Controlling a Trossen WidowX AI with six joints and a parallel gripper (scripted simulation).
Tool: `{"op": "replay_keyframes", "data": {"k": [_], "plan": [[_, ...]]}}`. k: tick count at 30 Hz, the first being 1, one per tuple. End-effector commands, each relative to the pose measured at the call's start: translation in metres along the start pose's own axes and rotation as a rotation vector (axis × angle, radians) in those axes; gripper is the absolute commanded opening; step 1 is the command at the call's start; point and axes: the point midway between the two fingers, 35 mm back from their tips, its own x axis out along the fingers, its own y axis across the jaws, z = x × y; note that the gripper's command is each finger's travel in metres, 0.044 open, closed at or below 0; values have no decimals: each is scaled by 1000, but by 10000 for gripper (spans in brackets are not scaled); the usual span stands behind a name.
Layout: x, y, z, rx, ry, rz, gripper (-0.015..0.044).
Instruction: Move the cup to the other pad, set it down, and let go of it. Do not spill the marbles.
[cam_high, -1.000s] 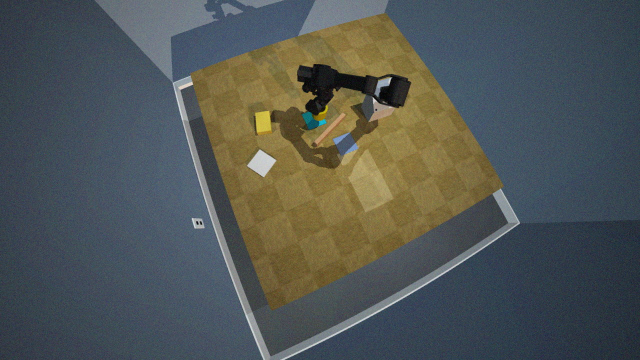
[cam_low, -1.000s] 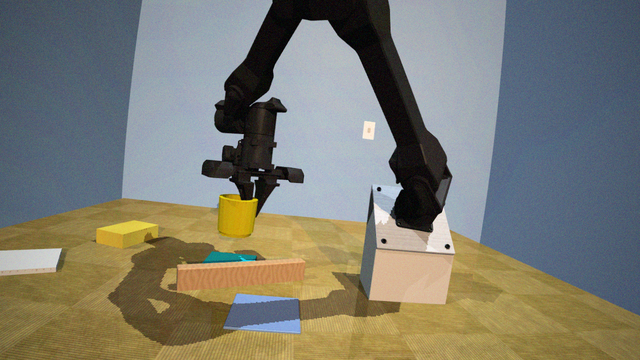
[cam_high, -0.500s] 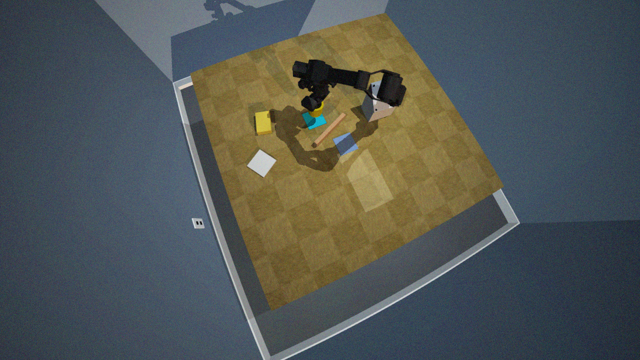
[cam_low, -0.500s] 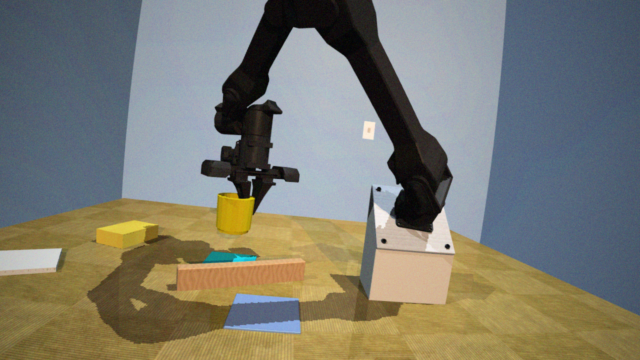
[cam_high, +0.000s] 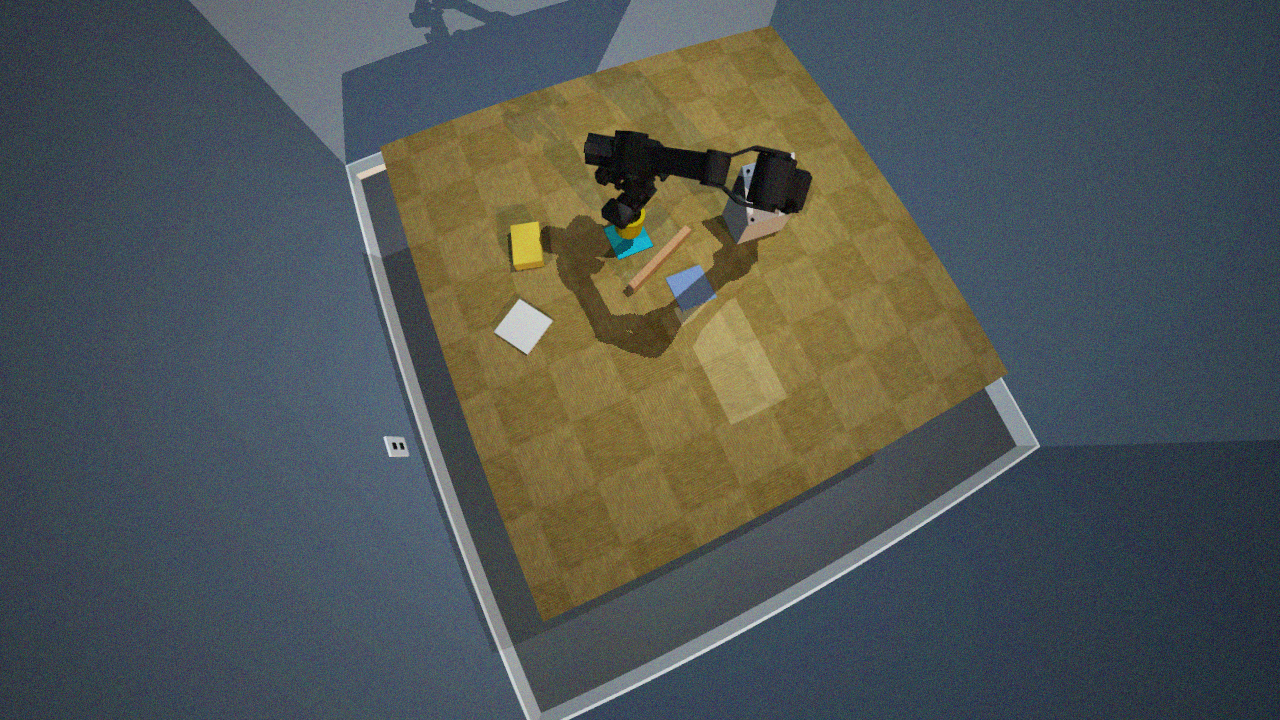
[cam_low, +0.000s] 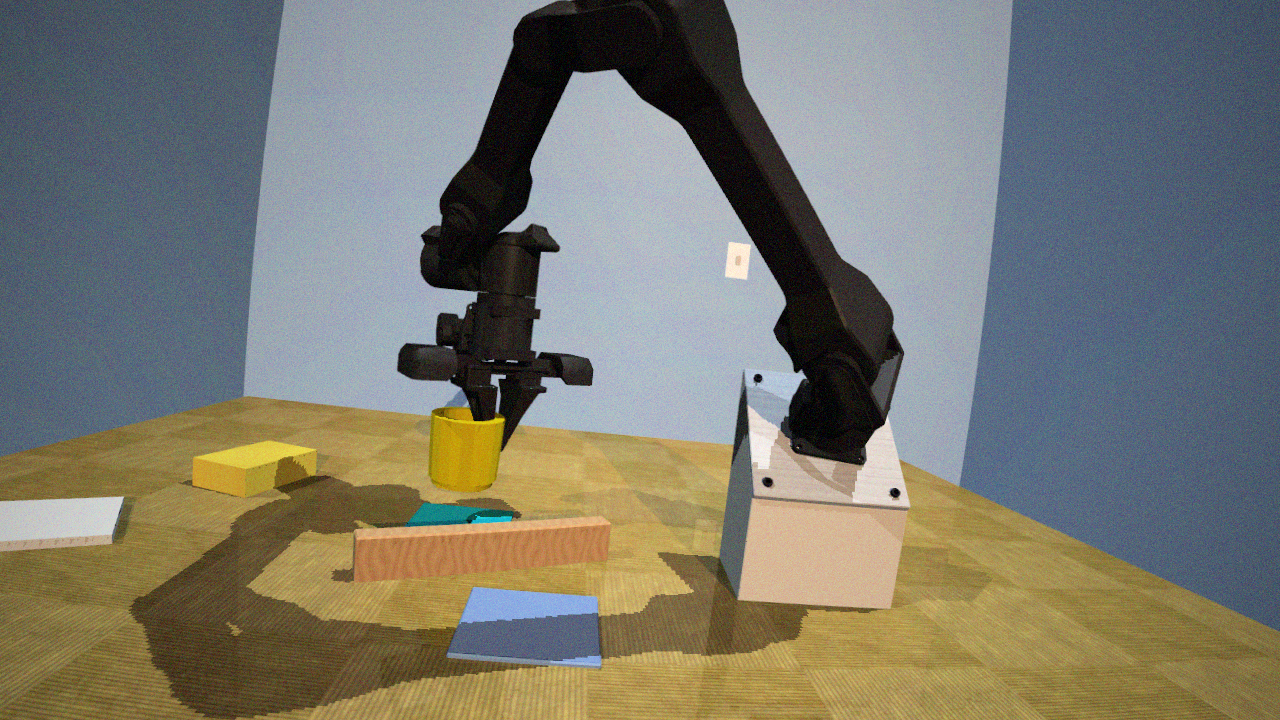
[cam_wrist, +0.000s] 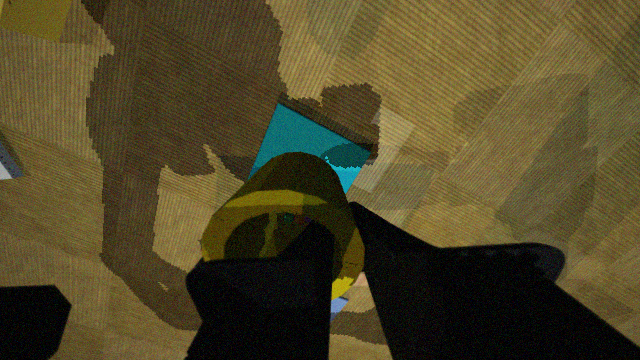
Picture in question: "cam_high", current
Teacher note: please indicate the orange rectangular bar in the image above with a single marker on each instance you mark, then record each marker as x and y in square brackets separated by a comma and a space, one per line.
[659, 259]

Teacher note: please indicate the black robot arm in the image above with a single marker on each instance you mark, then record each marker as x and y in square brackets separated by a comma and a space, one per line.
[631, 156]

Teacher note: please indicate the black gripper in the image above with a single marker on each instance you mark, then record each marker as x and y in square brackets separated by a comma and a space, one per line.
[620, 211]

